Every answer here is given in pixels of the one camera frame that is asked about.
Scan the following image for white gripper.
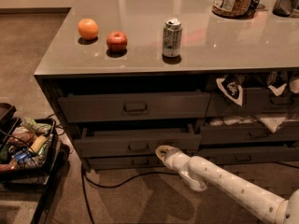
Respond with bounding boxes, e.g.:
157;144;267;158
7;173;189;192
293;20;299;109
155;145;191;173

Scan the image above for grey drawer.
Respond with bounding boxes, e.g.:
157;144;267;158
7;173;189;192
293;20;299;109
196;145;299;165
200;121;299;145
87;155;163;170
74;123;201;158
58;91;210;123
206;88;299;117

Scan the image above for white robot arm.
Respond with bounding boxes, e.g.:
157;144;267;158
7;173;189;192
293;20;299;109
155;145;299;224

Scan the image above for black white snack bag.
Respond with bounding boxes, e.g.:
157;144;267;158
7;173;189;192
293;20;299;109
216;75;243;106

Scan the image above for grey kitchen counter cabinet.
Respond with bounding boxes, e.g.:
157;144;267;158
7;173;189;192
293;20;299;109
33;0;299;173

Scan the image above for red apple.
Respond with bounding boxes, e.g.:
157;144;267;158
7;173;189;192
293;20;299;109
107;31;128;53

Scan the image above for green white soda can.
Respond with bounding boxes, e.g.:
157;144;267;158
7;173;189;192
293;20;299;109
162;18;182;58

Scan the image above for black bin of snacks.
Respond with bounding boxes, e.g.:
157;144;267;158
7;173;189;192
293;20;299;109
0;103;58;182

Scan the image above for orange fruit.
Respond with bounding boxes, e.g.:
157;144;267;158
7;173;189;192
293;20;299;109
78;19;98;40

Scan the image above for large jar of nuts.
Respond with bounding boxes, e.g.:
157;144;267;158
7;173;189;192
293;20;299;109
212;0;251;18

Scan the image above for dark glass pitcher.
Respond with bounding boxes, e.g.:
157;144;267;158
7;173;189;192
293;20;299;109
273;0;298;17

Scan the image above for black floor cable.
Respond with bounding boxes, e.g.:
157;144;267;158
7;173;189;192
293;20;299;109
80;163;181;224

